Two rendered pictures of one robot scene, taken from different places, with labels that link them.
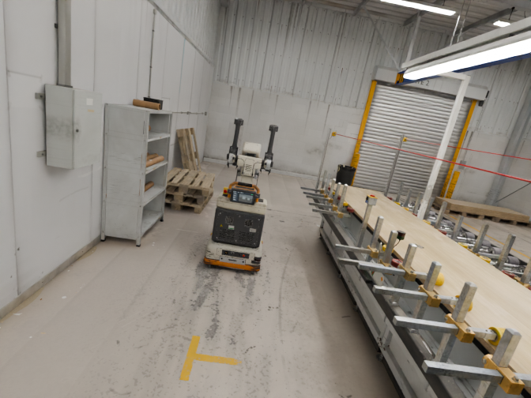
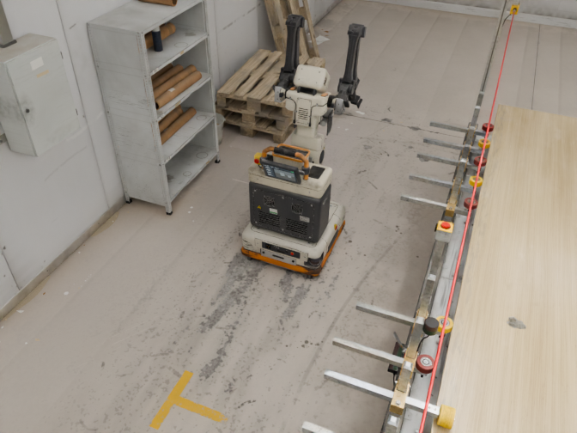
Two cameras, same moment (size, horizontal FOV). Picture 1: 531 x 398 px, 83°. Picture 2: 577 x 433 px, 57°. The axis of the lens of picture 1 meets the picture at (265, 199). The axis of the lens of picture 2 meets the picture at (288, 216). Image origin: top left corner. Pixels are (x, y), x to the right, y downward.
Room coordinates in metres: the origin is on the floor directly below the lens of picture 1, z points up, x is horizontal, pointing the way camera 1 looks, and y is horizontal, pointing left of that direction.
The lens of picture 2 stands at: (0.42, -1.03, 2.82)
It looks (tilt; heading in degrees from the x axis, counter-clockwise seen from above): 39 degrees down; 25
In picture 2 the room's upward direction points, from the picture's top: 1 degrees clockwise
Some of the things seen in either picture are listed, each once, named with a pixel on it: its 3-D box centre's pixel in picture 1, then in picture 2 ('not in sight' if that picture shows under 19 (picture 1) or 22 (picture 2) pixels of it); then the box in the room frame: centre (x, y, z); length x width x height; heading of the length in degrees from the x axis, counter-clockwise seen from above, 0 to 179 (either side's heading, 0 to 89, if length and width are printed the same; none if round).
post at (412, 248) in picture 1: (401, 278); (398, 399); (1.72, -0.93, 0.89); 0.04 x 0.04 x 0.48; 4
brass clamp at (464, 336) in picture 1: (458, 327); not in sight; (1.20, -0.97, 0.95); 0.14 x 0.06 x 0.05; 4
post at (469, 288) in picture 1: (453, 328); not in sight; (1.22, -0.97, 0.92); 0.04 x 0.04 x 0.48; 4
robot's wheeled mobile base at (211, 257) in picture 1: (235, 246); (294, 228); (3.28, 0.25, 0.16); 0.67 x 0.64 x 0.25; 3
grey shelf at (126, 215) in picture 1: (139, 172); (164, 104); (3.57, 1.59, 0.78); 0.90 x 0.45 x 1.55; 4
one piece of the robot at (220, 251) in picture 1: (235, 253); (281, 249); (2.95, 0.21, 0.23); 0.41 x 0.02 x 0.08; 93
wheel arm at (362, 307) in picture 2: (361, 250); (400, 319); (2.17, -0.81, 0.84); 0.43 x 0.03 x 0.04; 94
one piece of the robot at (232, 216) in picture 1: (240, 215); (291, 191); (3.18, 0.25, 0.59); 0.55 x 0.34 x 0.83; 93
